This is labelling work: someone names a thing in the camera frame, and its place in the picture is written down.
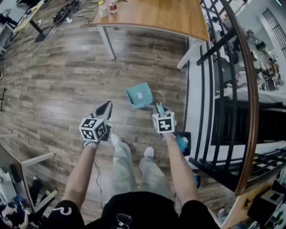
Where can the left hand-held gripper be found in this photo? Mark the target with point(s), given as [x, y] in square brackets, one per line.
[92, 129]

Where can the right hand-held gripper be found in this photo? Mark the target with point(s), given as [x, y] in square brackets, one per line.
[164, 123]

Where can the teal dustpan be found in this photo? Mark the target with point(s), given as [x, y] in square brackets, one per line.
[134, 96]

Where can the person's left forearm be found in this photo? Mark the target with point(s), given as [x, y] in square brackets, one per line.
[80, 174]

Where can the person's right forearm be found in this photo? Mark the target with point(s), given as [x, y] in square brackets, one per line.
[181, 170]

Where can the person's left hand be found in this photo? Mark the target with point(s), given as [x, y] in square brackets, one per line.
[92, 144]

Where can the person's left white shoe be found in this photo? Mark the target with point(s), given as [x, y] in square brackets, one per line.
[116, 139]

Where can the person's white shoe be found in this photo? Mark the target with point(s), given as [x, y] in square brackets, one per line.
[149, 152]
[116, 139]

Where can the black bin blue bag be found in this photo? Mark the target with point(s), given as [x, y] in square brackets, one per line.
[186, 136]

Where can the person's right white shoe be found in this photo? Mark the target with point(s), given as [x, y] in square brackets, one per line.
[149, 152]

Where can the person's light grey trousers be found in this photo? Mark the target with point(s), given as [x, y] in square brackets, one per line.
[123, 165]

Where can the black blue round object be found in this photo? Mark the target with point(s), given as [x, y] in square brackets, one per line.
[197, 181]

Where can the dark table white legs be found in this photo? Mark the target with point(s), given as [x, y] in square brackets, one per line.
[38, 159]

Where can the black railing wooden handrail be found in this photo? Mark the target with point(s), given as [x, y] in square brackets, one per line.
[253, 111]

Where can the wooden table white legs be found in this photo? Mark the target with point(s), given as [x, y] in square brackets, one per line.
[156, 15]

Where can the white power strip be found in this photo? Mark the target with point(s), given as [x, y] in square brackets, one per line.
[69, 19]

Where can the yellow cap clear bottle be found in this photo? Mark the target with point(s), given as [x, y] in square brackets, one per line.
[103, 10]

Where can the person's black shirt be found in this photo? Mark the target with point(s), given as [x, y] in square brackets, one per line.
[138, 210]

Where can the black glasses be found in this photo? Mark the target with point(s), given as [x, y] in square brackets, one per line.
[124, 220]

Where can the light wooden table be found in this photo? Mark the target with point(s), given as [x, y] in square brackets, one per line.
[240, 210]

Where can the black case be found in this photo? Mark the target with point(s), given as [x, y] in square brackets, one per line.
[263, 205]

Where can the black metal stand frame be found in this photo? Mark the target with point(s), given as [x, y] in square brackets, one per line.
[3, 100]

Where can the yellow table black pedestal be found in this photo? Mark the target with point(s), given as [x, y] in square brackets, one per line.
[35, 9]

